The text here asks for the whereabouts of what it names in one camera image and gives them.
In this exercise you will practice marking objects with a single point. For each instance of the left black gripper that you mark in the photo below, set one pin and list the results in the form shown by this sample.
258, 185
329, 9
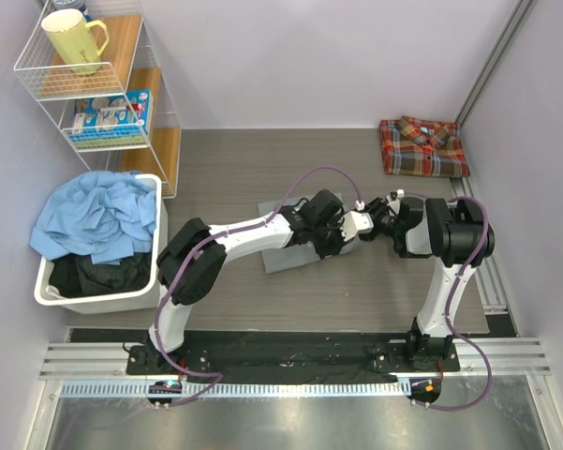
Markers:
336, 247

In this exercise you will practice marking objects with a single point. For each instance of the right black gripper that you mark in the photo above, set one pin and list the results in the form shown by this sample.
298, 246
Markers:
377, 207

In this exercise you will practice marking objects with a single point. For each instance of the grey long sleeve shirt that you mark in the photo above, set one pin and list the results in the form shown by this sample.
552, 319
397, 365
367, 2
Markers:
277, 260

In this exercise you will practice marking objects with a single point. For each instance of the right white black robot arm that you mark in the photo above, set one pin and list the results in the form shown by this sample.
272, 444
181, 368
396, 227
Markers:
457, 235

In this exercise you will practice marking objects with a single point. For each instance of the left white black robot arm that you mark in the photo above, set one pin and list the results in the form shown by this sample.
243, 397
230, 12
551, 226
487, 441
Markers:
190, 264

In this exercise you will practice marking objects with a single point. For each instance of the folded plaid shirt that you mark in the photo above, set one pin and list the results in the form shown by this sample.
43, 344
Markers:
416, 147

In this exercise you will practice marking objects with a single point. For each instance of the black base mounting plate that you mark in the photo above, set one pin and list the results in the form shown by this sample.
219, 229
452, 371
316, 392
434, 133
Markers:
308, 358

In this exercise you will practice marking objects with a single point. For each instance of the white plastic laundry bin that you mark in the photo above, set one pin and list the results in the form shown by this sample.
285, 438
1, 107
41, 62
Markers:
144, 298

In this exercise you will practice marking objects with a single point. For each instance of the light blue shirt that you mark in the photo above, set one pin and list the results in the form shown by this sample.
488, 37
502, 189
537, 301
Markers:
105, 216

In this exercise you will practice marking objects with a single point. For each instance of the blue picture box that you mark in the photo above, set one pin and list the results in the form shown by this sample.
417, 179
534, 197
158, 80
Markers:
112, 121

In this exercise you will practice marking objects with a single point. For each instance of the black garment in bin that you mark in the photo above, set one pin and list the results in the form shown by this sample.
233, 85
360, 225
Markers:
75, 276

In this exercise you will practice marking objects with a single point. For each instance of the yellow mug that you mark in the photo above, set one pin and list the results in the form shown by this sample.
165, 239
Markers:
78, 42

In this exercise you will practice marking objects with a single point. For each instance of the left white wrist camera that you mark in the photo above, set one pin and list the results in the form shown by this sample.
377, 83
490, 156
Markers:
356, 222

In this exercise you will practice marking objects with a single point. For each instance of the aluminium rail frame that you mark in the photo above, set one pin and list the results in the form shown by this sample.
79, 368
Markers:
364, 290

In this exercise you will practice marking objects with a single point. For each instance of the aluminium corner post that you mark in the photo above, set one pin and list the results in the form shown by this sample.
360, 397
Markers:
504, 40

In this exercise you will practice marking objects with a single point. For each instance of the white wire shelf rack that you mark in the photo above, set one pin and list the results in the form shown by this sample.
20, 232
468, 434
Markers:
128, 63

